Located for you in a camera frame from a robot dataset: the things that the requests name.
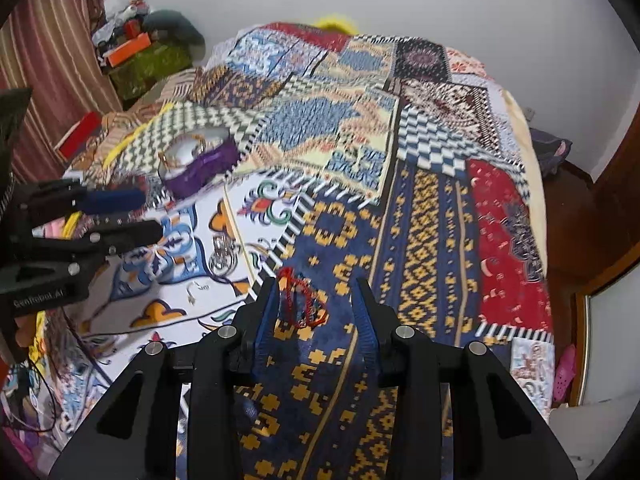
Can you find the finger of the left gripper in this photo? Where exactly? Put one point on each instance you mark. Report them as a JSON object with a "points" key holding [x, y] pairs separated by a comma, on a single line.
{"points": [[109, 201], [119, 238]]}

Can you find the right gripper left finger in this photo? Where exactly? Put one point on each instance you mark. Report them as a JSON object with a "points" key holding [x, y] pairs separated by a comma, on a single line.
{"points": [[255, 321]]}

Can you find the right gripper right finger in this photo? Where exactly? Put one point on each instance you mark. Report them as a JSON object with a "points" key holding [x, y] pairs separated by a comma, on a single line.
{"points": [[376, 324]]}

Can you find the purple heart-shaped tin box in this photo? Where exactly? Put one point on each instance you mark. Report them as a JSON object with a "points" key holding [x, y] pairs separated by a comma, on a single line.
{"points": [[192, 159]]}

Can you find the yellow cloth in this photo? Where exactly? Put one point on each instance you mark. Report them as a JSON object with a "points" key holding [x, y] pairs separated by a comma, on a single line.
{"points": [[70, 225]]}

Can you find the red flat box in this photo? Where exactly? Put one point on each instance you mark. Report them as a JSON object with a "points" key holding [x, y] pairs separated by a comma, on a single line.
{"points": [[79, 135]]}

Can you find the orange box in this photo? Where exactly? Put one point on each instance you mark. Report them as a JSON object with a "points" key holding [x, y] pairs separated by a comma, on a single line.
{"points": [[127, 50]]}

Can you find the striped red curtain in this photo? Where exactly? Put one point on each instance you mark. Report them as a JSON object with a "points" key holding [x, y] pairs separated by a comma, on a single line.
{"points": [[46, 45]]}

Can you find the colourful patchwork bedspread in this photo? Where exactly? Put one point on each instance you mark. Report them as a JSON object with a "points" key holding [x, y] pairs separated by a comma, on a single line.
{"points": [[390, 158]]}

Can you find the brown wooden wardrobe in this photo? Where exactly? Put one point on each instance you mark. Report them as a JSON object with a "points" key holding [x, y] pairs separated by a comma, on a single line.
{"points": [[593, 223]]}

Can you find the dark purple bag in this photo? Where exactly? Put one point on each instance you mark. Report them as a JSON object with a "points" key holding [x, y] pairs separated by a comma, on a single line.
{"points": [[550, 150]]}

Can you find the yellow pillow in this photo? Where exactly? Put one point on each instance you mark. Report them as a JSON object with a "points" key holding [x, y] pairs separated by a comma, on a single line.
{"points": [[337, 23]]}

